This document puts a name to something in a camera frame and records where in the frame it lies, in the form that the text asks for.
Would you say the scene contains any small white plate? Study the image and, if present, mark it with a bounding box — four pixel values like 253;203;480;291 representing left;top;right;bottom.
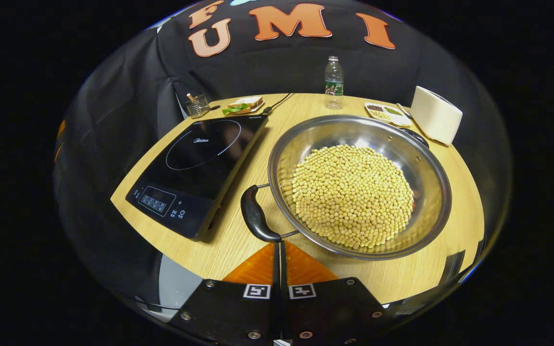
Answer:
223;99;265;117

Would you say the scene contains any black power cable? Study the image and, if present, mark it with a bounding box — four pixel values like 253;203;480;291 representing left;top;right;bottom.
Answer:
262;93;295;115

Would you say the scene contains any clear plastic water bottle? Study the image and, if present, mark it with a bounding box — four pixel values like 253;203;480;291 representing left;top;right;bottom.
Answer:
324;56;344;110

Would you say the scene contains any sandwich with lettuce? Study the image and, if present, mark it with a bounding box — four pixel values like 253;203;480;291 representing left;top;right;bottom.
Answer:
223;96;264;115

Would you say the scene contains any black backdrop cloth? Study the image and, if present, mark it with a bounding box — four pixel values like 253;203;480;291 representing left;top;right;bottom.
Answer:
53;0;513;313

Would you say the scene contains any black induction cooktop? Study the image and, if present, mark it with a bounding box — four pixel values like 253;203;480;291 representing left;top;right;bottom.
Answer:
126;114;269;240

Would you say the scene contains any white divided bean dish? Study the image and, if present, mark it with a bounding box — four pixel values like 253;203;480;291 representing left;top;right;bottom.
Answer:
365;102;412;128

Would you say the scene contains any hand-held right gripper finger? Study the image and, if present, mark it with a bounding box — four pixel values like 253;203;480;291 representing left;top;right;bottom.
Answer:
281;240;395;344
169;242;281;344

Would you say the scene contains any white toaster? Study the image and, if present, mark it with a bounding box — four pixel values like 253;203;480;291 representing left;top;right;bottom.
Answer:
410;86;464;146

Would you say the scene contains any stainless steel pot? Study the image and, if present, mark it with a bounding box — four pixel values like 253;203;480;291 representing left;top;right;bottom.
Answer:
240;114;453;261

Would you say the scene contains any glass utensil holder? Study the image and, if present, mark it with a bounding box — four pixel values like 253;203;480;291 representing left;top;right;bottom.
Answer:
186;93;211;119

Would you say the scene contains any pile of yellow soybeans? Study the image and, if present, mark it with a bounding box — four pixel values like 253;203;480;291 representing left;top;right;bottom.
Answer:
291;144;415;249

